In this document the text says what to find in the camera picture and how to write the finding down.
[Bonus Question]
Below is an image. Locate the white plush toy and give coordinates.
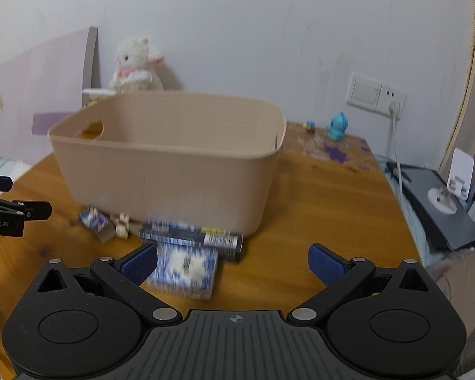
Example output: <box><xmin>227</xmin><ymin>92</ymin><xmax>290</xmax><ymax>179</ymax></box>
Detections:
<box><xmin>108</xmin><ymin>36</ymin><xmax>166</xmax><ymax>92</ymax></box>

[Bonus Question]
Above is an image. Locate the white wall socket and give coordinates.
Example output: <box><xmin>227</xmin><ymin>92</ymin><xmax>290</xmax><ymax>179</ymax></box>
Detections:
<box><xmin>376</xmin><ymin>85</ymin><xmax>408</xmax><ymax>119</ymax></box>

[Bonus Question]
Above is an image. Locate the dark grey flat device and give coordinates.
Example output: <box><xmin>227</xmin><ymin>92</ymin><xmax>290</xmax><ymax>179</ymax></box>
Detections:
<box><xmin>386</xmin><ymin>161</ymin><xmax>475</xmax><ymax>252</ymax></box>

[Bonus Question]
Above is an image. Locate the patterned table mat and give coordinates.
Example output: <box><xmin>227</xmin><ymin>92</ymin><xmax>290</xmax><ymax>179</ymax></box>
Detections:
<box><xmin>279</xmin><ymin>121</ymin><xmax>384</xmax><ymax>175</ymax></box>

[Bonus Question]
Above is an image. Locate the beige cloth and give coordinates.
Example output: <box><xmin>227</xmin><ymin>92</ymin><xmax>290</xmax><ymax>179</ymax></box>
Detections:
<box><xmin>429</xmin><ymin>246</ymin><xmax>475</xmax><ymax>377</ymax></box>

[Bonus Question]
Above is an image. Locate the white round disc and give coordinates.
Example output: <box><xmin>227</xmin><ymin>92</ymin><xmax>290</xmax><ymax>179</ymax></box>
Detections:
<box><xmin>427</xmin><ymin>187</ymin><xmax>458</xmax><ymax>215</ymax></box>

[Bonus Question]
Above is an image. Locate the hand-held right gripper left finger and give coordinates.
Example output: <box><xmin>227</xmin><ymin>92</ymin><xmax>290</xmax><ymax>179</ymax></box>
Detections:
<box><xmin>32</xmin><ymin>243</ymin><xmax>183</xmax><ymax>326</ymax></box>

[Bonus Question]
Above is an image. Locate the small beige toy figure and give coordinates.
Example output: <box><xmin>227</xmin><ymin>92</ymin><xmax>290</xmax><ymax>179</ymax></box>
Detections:
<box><xmin>111</xmin><ymin>212</ymin><xmax>132</xmax><ymax>240</ymax></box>

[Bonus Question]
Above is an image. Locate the white plastic stand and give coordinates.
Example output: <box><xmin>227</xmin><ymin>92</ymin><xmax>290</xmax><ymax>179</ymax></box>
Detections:
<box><xmin>446</xmin><ymin>147</ymin><xmax>475</xmax><ymax>202</ymax></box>

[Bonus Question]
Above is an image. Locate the long black box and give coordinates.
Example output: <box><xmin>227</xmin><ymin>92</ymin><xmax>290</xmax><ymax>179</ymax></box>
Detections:
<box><xmin>139</xmin><ymin>218</ymin><xmax>244</xmax><ymax>263</ymax></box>

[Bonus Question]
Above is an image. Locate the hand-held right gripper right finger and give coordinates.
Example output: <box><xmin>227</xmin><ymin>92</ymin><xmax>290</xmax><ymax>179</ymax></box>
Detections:
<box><xmin>287</xmin><ymin>243</ymin><xmax>437</xmax><ymax>327</ymax></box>

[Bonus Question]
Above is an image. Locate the small brown box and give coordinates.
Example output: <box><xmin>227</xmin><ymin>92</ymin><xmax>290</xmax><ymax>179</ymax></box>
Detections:
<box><xmin>97</xmin><ymin>225</ymin><xmax>118</xmax><ymax>244</ymax></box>

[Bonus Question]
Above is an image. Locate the white wall switch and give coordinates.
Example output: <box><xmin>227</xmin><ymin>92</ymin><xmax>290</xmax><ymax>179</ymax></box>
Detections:
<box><xmin>347</xmin><ymin>72</ymin><xmax>383</xmax><ymax>112</ymax></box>

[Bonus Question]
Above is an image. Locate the white plug and cable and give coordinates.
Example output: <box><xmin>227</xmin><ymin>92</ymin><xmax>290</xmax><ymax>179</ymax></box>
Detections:
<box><xmin>387</xmin><ymin>101</ymin><xmax>415</xmax><ymax>215</ymax></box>

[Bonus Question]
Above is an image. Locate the blue white card box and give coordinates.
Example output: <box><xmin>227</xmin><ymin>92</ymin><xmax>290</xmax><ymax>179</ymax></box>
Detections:
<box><xmin>144</xmin><ymin>242</ymin><xmax>220</xmax><ymax>301</ymax></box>

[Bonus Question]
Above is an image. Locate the beige plastic storage basket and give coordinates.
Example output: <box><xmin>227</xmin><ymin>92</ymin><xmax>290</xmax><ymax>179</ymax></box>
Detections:
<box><xmin>48</xmin><ymin>91</ymin><xmax>288</xmax><ymax>238</ymax></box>

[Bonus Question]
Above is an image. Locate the blue cartoon figurine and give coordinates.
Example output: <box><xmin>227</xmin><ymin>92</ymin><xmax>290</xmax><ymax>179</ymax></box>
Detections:
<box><xmin>326</xmin><ymin>111</ymin><xmax>346</xmax><ymax>142</ymax></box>

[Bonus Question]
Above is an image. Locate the small blue patterned packet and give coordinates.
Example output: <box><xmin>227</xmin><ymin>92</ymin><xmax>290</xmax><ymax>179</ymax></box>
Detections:
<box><xmin>78</xmin><ymin>206</ymin><xmax>110</xmax><ymax>233</ymax></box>

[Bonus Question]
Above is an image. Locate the wooden door frame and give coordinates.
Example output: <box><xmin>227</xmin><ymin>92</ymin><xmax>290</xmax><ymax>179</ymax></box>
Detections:
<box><xmin>437</xmin><ymin>0</ymin><xmax>475</xmax><ymax>175</ymax></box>

